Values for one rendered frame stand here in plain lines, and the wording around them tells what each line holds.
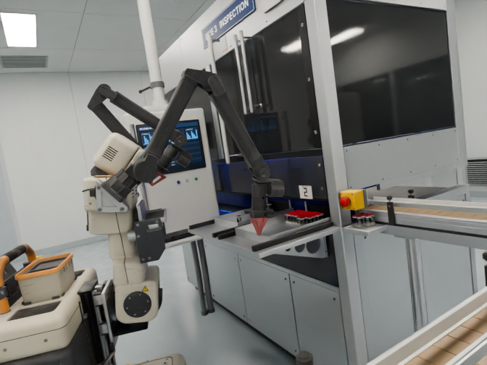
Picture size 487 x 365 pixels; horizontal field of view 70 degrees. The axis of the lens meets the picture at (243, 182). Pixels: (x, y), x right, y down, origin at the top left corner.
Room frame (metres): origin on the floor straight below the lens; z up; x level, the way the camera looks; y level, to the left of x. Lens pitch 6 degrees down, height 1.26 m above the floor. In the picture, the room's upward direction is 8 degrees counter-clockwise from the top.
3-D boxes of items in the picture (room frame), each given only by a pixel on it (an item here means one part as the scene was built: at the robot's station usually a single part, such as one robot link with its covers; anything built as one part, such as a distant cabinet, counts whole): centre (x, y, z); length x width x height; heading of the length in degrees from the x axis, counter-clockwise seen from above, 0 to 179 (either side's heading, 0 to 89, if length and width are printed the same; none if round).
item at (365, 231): (1.37, -0.47, 0.87); 0.14 x 0.13 x 0.02; 120
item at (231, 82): (2.03, -0.02, 1.51); 0.47 x 0.01 x 0.59; 30
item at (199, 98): (2.50, 0.25, 1.51); 0.49 x 0.01 x 0.59; 30
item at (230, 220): (1.81, -0.03, 0.90); 0.34 x 0.26 x 0.04; 120
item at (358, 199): (1.36, -0.42, 1.00); 0.08 x 0.07 x 0.07; 120
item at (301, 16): (1.47, -0.33, 1.40); 0.04 x 0.01 x 0.80; 30
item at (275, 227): (1.49, -0.14, 0.90); 0.34 x 0.26 x 0.04; 121
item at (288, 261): (2.31, 0.15, 0.73); 1.98 x 0.01 x 0.25; 30
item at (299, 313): (2.54, -0.29, 0.44); 2.06 x 1.00 x 0.88; 30
